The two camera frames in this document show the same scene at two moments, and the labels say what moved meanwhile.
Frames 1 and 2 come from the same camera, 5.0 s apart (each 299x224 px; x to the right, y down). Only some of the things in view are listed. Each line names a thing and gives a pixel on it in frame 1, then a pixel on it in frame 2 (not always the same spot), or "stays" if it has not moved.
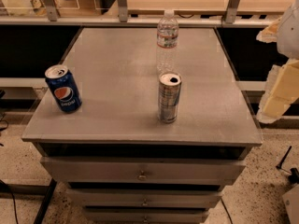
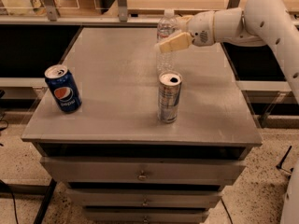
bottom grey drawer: [146, 216] stays
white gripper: [290, 35] → [201, 27]
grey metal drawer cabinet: [146, 147] stays
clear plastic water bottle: [167, 38] stays
